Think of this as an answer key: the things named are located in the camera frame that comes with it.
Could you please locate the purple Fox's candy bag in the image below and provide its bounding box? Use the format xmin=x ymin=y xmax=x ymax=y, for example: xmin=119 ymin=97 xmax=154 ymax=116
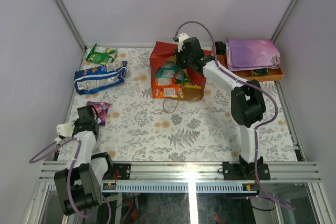
xmin=86 ymin=101 xmax=110 ymax=126

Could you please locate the red brown paper bag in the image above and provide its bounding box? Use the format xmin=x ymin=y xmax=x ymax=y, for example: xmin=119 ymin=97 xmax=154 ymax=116
xmin=149 ymin=41 xmax=206 ymax=102

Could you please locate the orange Fox's candy bag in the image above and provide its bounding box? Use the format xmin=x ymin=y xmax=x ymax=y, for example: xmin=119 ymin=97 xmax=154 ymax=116
xmin=153 ymin=84 xmax=185 ymax=99

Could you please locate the blue white snack packet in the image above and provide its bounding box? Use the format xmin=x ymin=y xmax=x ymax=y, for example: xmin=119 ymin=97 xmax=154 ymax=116
xmin=74 ymin=61 xmax=128 ymax=95

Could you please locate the green Fox's candy bag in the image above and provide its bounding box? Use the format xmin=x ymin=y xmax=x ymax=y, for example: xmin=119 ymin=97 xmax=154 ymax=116
xmin=86 ymin=44 xmax=118 ymax=65

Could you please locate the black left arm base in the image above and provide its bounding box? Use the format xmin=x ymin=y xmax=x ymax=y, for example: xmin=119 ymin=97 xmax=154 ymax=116
xmin=90 ymin=162 xmax=131 ymax=182

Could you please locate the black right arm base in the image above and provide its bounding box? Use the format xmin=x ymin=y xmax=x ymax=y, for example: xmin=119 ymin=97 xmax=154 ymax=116
xmin=222 ymin=156 xmax=271 ymax=180

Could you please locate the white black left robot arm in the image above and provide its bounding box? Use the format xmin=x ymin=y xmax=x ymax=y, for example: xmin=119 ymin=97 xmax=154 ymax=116
xmin=54 ymin=105 xmax=115 ymax=218

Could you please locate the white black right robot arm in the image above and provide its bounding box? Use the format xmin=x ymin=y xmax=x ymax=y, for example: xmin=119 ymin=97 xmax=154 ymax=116
xmin=173 ymin=33 xmax=266 ymax=179

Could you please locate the teal green snack packet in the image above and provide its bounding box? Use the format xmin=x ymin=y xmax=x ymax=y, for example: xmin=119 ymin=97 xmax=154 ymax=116
xmin=155 ymin=61 xmax=188 ymax=86

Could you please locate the yellow snack packet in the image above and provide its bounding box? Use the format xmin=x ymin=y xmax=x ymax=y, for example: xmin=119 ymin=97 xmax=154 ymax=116
xmin=184 ymin=81 xmax=202 ymax=90

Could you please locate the dark packet in tray corner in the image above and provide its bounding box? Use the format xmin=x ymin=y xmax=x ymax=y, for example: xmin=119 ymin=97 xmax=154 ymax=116
xmin=215 ymin=41 xmax=226 ymax=55

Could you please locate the purple princess print cloth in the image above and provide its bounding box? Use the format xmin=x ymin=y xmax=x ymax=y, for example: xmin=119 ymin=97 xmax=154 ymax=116
xmin=225 ymin=38 xmax=280 ymax=71

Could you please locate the dark green gold packet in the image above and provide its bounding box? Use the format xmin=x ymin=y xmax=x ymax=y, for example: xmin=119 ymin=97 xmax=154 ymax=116
xmin=251 ymin=68 xmax=268 ymax=77

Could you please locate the orange wooden compartment tray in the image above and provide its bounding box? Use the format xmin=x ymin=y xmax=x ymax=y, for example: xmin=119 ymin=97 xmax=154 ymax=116
xmin=212 ymin=46 xmax=285 ymax=82

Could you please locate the aluminium front rail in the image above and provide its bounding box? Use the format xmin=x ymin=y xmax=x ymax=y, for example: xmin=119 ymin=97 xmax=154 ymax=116
xmin=39 ymin=161 xmax=322 ymax=183

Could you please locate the blue grey cable duct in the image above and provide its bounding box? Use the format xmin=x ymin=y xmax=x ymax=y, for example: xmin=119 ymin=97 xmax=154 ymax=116
xmin=101 ymin=182 xmax=259 ymax=194

